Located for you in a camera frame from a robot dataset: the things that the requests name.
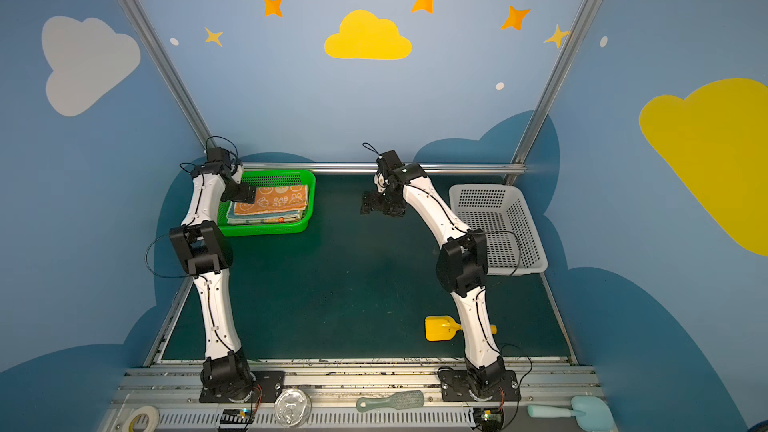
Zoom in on green plastic basket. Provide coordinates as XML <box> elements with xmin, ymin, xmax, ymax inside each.
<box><xmin>216</xmin><ymin>170</ymin><xmax>316</xmax><ymax>237</ymax></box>

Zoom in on teal owl pattern towel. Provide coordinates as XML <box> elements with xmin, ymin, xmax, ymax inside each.
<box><xmin>227</xmin><ymin>211</ymin><xmax>304</xmax><ymax>225</ymax></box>

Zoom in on orange pattern towel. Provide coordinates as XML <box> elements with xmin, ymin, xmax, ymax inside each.
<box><xmin>232</xmin><ymin>185</ymin><xmax>309</xmax><ymax>217</ymax></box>

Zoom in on grey plastic basket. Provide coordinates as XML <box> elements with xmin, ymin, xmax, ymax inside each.
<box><xmin>449</xmin><ymin>184</ymin><xmax>548</xmax><ymax>276</ymax></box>

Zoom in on striped rabbit text towel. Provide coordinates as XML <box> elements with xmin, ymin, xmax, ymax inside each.
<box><xmin>227</xmin><ymin>217</ymin><xmax>301</xmax><ymax>227</ymax></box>

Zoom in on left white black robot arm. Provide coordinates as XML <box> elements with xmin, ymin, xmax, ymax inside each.
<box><xmin>169</xmin><ymin>158</ymin><xmax>255</xmax><ymax>402</ymax></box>

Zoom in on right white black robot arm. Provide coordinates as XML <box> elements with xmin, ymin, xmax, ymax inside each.
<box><xmin>361</xmin><ymin>150</ymin><xmax>506</xmax><ymax>396</ymax></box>

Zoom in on yellow toy shovel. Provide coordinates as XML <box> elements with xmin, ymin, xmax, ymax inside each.
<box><xmin>424</xmin><ymin>315</ymin><xmax>498</xmax><ymax>342</ymax></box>

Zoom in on grey green brush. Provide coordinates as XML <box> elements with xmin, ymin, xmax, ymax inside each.
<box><xmin>356</xmin><ymin>390</ymin><xmax>425</xmax><ymax>413</ymax></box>

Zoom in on clear round lid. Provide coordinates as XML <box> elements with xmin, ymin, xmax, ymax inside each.
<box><xmin>274</xmin><ymin>388</ymin><xmax>312</xmax><ymax>427</ymax></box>

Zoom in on left small circuit board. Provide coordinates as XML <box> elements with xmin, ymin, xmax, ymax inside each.
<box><xmin>216</xmin><ymin>408</ymin><xmax>254</xmax><ymax>432</ymax></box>

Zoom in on small circuit board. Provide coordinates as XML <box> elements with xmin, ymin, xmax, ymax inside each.
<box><xmin>472</xmin><ymin>408</ymin><xmax>504</xmax><ymax>432</ymax></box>
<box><xmin>216</xmin><ymin>408</ymin><xmax>254</xmax><ymax>432</ymax></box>

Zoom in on white tape roll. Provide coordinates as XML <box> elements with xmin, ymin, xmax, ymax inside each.
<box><xmin>123</xmin><ymin>405</ymin><xmax>160</xmax><ymax>432</ymax></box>

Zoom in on right small circuit board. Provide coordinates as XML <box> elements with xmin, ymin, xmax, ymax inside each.
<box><xmin>472</xmin><ymin>408</ymin><xmax>504</xmax><ymax>432</ymax></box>

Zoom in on mint green spatula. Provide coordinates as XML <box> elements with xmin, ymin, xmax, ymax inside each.
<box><xmin>527</xmin><ymin>396</ymin><xmax>616</xmax><ymax>432</ymax></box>

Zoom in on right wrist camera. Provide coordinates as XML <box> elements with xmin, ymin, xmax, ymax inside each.
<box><xmin>373</xmin><ymin>172</ymin><xmax>389</xmax><ymax>194</ymax></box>

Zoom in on aluminium rear frame bar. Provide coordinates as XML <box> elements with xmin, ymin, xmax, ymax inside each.
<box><xmin>243</xmin><ymin>162</ymin><xmax>526</xmax><ymax>175</ymax></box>

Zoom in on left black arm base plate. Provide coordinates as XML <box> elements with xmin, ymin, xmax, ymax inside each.
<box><xmin>198</xmin><ymin>370</ymin><xmax>285</xmax><ymax>404</ymax></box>

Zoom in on aluminium left frame post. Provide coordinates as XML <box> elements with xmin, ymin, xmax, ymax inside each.
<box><xmin>117</xmin><ymin>0</ymin><xmax>215</xmax><ymax>155</ymax></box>

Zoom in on aluminium frame post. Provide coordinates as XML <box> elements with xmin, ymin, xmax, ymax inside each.
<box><xmin>511</xmin><ymin>0</ymin><xmax>603</xmax><ymax>168</ymax></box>
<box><xmin>117</xmin><ymin>0</ymin><xmax>215</xmax><ymax>155</ymax></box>

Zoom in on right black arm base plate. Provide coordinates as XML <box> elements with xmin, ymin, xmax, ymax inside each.
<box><xmin>436</xmin><ymin>367</ymin><xmax>521</xmax><ymax>402</ymax></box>

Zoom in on aluminium front rail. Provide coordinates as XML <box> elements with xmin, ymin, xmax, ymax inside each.
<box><xmin>99</xmin><ymin>357</ymin><xmax>604</xmax><ymax>431</ymax></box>

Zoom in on aluminium right frame post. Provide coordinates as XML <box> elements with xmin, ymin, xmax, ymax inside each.
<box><xmin>511</xmin><ymin>0</ymin><xmax>603</xmax><ymax>168</ymax></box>

